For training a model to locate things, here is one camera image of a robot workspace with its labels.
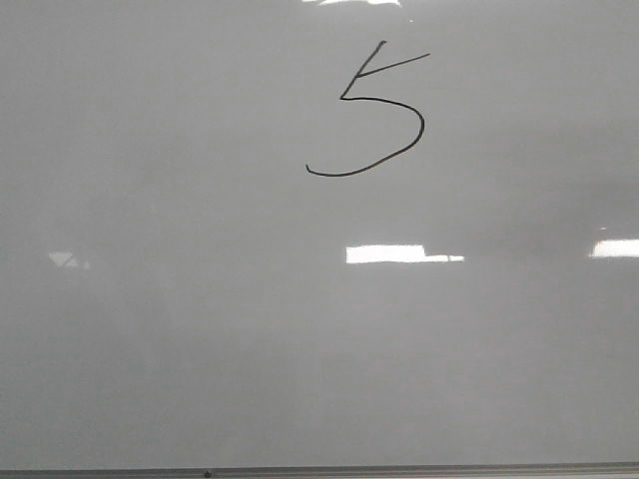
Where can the white whiteboard with metal frame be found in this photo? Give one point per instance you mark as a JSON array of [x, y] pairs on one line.
[[309, 233]]

